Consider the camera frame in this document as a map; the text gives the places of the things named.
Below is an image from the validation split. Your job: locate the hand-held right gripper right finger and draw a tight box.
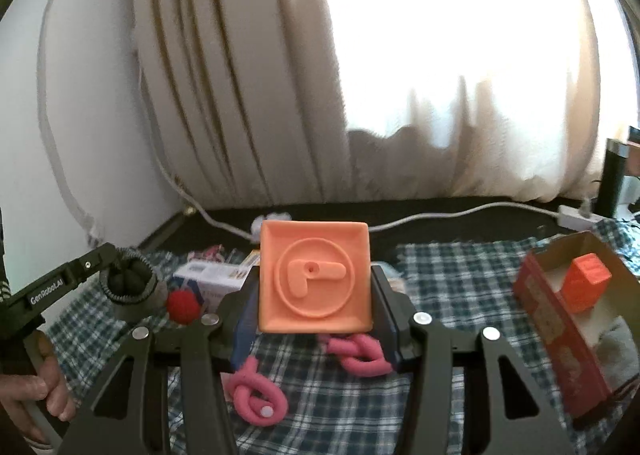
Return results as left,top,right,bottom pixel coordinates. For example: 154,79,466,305
371,266,576,455

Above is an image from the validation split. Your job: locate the orange square toy block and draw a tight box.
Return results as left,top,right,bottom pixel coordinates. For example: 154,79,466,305
258,220,375,336

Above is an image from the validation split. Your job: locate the pink foam curler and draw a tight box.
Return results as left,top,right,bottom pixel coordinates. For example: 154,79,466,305
325,333,394,379
222,356,290,429

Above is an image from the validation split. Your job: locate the white fluffy cloth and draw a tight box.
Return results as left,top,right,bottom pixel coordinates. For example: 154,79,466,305
595,316,637,388

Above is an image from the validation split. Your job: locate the white paper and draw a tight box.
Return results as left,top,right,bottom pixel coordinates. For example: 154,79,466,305
251,213,292,236

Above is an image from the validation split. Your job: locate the cream curtain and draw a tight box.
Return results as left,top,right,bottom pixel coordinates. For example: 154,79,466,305
131,0,602,210

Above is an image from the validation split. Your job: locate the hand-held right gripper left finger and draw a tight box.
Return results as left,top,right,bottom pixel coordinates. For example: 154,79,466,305
60,269,262,455

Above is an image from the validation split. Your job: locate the black bottle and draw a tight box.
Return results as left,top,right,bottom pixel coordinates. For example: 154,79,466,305
595,138,632,221

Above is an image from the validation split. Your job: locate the white wall cable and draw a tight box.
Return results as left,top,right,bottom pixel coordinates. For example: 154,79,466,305
37,0,98,238

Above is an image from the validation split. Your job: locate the red pom-pom ball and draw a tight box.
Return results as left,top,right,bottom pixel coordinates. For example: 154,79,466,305
166,291,204,325

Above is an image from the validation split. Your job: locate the white and blue carton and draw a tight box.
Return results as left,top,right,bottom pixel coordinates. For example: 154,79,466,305
172,260,252,312

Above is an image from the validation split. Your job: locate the green plaid cloth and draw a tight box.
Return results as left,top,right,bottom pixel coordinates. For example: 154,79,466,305
42,229,640,455

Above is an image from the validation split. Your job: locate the red cardboard box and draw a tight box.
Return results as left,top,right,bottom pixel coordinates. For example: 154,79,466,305
513,231,640,419

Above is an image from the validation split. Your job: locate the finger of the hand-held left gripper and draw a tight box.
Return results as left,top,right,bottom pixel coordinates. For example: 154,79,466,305
95,242,130,274

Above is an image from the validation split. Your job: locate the white power cable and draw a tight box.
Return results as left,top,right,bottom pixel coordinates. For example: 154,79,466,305
142,85,563,241

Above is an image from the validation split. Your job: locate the grey sock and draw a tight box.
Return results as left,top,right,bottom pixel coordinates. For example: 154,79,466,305
99,246,168,323

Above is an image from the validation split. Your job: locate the small orange toy block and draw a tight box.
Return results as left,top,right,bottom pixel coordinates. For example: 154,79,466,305
564,253,612,315

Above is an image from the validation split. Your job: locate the white power strip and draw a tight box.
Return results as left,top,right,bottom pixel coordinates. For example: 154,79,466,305
557,204,607,230

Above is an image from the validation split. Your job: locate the colourful small packet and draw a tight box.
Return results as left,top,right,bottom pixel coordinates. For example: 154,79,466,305
191,244,227,264

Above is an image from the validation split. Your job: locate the person's left hand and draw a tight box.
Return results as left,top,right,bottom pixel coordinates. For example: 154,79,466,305
0,334,77,443

